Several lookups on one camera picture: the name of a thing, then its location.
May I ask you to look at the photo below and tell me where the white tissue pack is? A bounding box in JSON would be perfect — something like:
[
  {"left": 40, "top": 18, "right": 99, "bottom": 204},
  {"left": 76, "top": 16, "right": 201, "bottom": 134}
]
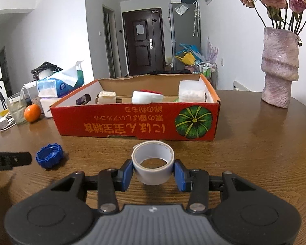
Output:
[{"left": 39, "top": 97, "right": 64, "bottom": 118}]

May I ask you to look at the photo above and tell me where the white folded umbrella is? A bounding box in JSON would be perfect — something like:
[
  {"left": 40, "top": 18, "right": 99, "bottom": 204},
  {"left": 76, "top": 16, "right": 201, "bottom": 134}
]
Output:
[{"left": 193, "top": 1, "right": 201, "bottom": 37}]

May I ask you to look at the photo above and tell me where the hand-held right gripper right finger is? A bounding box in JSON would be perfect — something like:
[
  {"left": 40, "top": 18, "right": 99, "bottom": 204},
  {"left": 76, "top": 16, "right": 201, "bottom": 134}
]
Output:
[{"left": 174, "top": 159, "right": 259, "bottom": 214}]

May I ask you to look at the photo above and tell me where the white tape roll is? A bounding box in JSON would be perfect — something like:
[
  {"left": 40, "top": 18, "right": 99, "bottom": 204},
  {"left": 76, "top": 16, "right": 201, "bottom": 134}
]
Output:
[{"left": 131, "top": 141, "right": 174, "bottom": 185}]

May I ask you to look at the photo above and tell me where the clear cotton swab box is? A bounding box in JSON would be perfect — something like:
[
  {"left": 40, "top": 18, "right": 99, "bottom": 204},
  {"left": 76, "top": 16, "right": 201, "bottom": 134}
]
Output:
[{"left": 178, "top": 80, "right": 205, "bottom": 102}]

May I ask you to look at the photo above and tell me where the black folded stand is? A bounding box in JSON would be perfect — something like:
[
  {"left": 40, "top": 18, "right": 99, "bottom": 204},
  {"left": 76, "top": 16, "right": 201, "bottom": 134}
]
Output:
[{"left": 31, "top": 62, "right": 63, "bottom": 75}]

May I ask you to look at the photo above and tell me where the dark brown door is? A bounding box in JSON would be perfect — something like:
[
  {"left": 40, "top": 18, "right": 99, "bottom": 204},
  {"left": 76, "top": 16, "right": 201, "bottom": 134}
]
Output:
[{"left": 122, "top": 9, "right": 166, "bottom": 76}]

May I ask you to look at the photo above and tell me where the pink ceramic vase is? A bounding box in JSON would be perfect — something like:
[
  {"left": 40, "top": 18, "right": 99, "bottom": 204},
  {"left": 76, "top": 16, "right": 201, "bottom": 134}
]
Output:
[{"left": 261, "top": 27, "right": 300, "bottom": 108}]

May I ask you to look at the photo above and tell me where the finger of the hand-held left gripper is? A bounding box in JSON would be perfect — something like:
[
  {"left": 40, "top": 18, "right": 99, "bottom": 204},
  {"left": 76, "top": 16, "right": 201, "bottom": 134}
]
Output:
[{"left": 11, "top": 152, "right": 32, "bottom": 168}]

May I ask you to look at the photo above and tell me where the orange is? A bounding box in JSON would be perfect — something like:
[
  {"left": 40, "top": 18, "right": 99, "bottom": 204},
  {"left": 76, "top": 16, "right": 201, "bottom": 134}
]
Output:
[{"left": 24, "top": 104, "right": 41, "bottom": 122}]

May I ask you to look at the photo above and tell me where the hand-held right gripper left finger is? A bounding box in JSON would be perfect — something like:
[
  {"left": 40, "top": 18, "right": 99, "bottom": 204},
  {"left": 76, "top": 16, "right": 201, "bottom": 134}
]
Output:
[{"left": 50, "top": 159, "right": 134, "bottom": 214}]

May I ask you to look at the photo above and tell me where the purple feather decoration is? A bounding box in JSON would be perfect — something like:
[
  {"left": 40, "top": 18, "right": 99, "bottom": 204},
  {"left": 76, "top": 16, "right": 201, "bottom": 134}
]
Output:
[{"left": 205, "top": 37, "right": 220, "bottom": 63}]

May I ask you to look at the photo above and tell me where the blue tissue pack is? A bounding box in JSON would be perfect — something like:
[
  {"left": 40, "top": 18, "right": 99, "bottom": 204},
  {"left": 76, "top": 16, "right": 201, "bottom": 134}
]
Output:
[{"left": 36, "top": 61, "right": 84, "bottom": 98}]

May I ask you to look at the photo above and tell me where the clear food container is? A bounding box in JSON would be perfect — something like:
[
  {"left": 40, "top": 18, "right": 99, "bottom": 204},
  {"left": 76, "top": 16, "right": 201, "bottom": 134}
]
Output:
[{"left": 22, "top": 81, "right": 41, "bottom": 105}]

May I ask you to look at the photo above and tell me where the glass cup with straw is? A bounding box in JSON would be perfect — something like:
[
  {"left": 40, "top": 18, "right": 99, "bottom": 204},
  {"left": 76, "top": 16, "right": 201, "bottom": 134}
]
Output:
[{"left": 6, "top": 92, "right": 28, "bottom": 125}]

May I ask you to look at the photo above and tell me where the red cardboard box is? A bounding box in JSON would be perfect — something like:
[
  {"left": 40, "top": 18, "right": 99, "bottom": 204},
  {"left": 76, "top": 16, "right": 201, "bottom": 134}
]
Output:
[{"left": 49, "top": 73, "right": 222, "bottom": 142}]

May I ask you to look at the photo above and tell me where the yellow bag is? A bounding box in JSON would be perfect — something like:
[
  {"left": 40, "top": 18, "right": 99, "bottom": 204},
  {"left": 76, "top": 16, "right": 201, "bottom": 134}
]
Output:
[{"left": 175, "top": 52, "right": 194, "bottom": 65}]

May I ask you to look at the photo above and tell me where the white bowl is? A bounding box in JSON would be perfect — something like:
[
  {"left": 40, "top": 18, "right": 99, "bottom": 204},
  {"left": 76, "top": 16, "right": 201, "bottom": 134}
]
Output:
[{"left": 38, "top": 70, "right": 54, "bottom": 80}]

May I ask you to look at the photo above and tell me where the black tripod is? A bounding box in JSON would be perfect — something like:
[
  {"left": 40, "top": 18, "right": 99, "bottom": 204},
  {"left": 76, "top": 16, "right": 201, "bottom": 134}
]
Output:
[{"left": 0, "top": 78, "right": 8, "bottom": 120}]

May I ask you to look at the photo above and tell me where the grey refrigerator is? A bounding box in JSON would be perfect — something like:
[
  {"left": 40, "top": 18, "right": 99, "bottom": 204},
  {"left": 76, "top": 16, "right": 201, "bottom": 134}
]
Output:
[{"left": 168, "top": 1, "right": 202, "bottom": 73}]

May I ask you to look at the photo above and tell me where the blue plastic cap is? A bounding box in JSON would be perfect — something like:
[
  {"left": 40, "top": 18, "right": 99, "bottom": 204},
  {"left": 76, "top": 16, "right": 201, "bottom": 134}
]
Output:
[{"left": 36, "top": 143, "right": 64, "bottom": 169}]

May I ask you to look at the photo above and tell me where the white heater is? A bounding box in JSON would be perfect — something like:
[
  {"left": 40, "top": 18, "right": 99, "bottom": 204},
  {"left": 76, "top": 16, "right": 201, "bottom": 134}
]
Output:
[{"left": 233, "top": 80, "right": 250, "bottom": 91}]

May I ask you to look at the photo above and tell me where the metal rolling cart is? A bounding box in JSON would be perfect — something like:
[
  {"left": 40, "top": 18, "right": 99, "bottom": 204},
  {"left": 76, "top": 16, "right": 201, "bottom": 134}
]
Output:
[{"left": 194, "top": 60, "right": 218, "bottom": 88}]

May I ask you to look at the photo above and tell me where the white charger with cables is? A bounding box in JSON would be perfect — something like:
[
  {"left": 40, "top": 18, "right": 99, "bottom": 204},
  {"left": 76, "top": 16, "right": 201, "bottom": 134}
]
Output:
[{"left": 0, "top": 115, "right": 16, "bottom": 131}]

